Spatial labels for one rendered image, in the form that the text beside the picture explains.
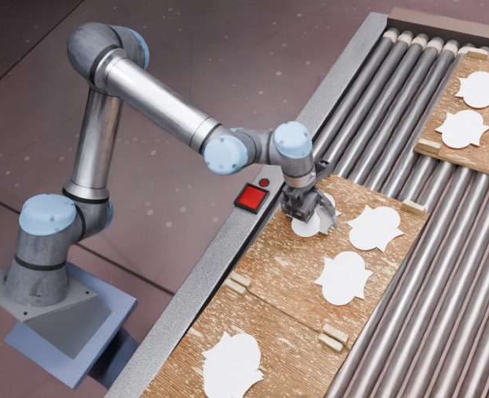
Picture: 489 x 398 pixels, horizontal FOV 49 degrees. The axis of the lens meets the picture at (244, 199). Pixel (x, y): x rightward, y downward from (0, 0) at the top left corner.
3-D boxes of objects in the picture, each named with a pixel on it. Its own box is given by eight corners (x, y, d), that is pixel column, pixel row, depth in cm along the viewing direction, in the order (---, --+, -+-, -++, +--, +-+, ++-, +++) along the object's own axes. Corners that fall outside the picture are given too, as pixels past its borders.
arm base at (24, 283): (-14, 288, 125) (-9, 250, 122) (32, 268, 139) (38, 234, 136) (38, 314, 121) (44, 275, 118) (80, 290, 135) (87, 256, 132)
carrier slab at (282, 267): (227, 281, 137) (226, 278, 136) (311, 167, 153) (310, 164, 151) (350, 351, 121) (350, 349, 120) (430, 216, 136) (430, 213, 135)
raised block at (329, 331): (321, 333, 123) (321, 328, 121) (326, 326, 124) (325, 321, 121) (345, 347, 120) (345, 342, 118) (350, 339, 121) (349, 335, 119)
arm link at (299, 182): (292, 147, 123) (322, 159, 120) (295, 159, 127) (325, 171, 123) (274, 170, 121) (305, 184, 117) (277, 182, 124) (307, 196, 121)
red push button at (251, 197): (238, 204, 151) (237, 201, 150) (249, 188, 153) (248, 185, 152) (256, 212, 148) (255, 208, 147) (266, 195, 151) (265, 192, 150)
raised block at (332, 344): (317, 342, 122) (316, 337, 120) (321, 335, 123) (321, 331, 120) (340, 355, 119) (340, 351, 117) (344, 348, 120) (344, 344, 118)
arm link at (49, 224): (2, 252, 123) (10, 197, 119) (41, 236, 136) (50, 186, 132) (45, 271, 120) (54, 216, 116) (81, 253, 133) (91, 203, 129)
